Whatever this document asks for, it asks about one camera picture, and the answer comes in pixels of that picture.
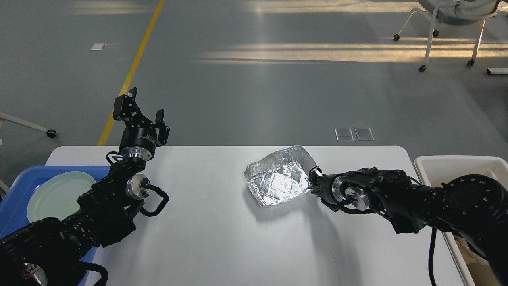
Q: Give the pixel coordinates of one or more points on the aluminium foil tray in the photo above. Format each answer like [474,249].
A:
[280,176]

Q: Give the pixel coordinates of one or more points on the white plastic bin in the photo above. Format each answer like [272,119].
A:
[434,170]

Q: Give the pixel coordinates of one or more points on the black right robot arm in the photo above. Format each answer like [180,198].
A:
[473,207]

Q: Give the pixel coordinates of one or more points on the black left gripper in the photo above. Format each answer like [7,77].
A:
[141,136]

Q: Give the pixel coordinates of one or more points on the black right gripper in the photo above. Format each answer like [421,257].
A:
[329,185]

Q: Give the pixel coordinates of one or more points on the blue plastic tray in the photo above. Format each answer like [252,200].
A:
[16,198]

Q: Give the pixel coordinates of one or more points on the light green plate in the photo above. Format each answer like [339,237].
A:
[58,196]

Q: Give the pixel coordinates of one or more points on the white bar on floor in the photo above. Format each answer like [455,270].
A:
[497,71]

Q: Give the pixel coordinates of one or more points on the white chair at left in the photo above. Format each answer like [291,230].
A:
[50,133]

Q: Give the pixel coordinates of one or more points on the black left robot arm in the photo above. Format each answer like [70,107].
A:
[132,193]

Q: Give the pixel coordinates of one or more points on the white office chair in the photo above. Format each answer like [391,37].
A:
[457,13]

